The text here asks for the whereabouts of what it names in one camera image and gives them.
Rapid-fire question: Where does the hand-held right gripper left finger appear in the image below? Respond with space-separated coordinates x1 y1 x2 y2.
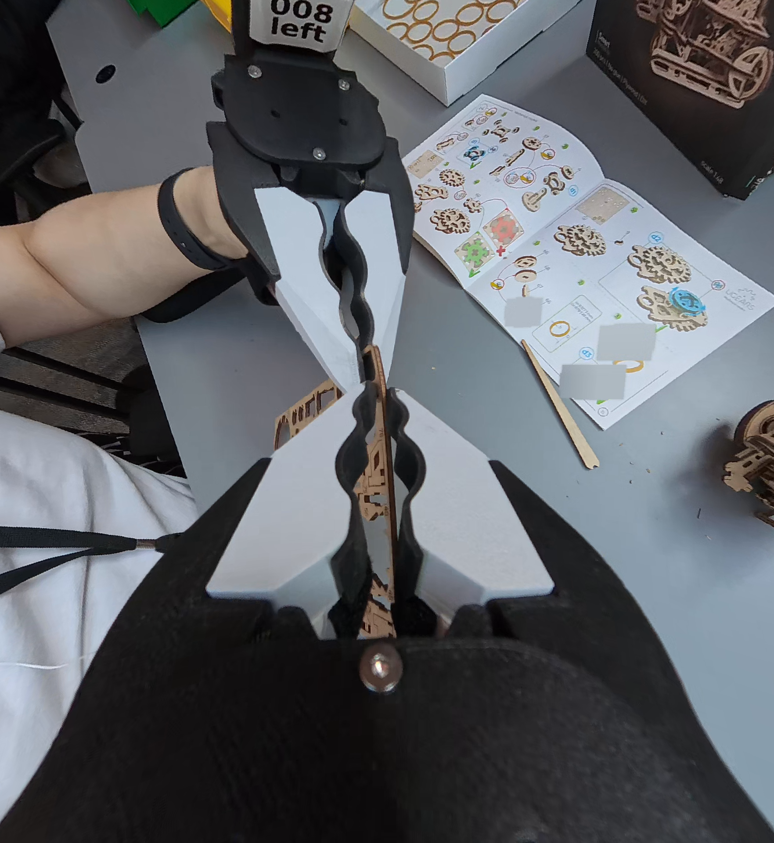
205 387 371 638

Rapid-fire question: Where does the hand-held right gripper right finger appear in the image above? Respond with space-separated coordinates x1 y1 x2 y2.
387 387 555 636

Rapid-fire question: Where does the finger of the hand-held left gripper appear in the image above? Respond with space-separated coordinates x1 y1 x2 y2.
336 186 407 371
252 185 367 391

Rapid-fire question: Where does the laser-cut wooden parts sheet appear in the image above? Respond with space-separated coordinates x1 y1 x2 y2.
275 342 404 638

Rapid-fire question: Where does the person's left forearm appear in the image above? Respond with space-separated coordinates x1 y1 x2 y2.
0 165 249 346

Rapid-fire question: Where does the black model kit box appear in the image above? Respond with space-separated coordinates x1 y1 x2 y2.
586 0 774 200

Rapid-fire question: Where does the black wristband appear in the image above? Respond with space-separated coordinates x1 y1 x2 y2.
158 168 233 271

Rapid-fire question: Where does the thin wooden stick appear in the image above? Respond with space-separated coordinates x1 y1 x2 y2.
520 339 600 470

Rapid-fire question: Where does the white cardboard box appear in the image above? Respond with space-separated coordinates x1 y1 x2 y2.
347 0 585 108

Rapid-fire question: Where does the green box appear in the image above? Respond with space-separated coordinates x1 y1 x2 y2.
126 0 200 29

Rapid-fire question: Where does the open instruction booklet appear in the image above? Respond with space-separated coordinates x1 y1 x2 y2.
402 94 774 431

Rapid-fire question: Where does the black chair base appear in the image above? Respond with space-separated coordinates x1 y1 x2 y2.
0 346 187 478

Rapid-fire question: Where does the black office chair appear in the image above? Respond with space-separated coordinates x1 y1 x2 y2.
0 0 91 228

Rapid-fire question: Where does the black wrist strap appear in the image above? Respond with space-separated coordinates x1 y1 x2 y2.
138 269 256 324

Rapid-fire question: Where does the wooden ring parts sheet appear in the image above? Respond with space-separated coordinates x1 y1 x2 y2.
377 0 559 63

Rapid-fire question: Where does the black lanyard strap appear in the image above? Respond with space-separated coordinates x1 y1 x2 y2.
0 523 184 613

